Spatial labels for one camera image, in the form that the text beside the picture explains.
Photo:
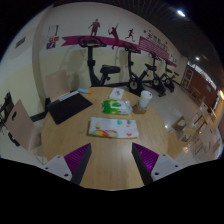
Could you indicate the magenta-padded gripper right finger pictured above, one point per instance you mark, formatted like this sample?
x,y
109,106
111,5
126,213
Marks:
x,y
163,166

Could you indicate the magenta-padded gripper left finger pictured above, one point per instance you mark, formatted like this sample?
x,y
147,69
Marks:
x,y
60,166

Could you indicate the white towel with colourful print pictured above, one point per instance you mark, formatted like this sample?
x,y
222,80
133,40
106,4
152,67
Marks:
x,y
113,127

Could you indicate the black desk mat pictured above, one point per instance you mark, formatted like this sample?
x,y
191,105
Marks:
x,y
68,108

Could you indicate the white paper cup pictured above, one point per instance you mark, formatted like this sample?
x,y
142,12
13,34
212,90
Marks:
x,y
145,99

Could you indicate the green wet wipes pack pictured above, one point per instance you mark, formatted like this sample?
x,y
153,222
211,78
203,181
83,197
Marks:
x,y
116,107

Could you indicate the blue and orange tube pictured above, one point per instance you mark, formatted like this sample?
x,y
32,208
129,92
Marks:
x,y
85,90

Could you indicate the black exercise bike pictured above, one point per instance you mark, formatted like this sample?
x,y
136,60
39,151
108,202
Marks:
x,y
158,81
92,66
169,80
136,83

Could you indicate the red-brown shelf unit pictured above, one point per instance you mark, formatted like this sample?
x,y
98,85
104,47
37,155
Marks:
x,y
187,76

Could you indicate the ceiling spot lights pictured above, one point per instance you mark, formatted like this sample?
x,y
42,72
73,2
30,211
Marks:
x,y
180,13

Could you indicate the magenta wall banner decal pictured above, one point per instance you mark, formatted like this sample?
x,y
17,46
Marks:
x,y
71,40

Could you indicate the wall poster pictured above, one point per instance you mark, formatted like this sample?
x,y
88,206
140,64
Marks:
x,y
52,36

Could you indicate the grey wall vent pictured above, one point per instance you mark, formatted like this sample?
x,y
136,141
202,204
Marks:
x,y
20,42

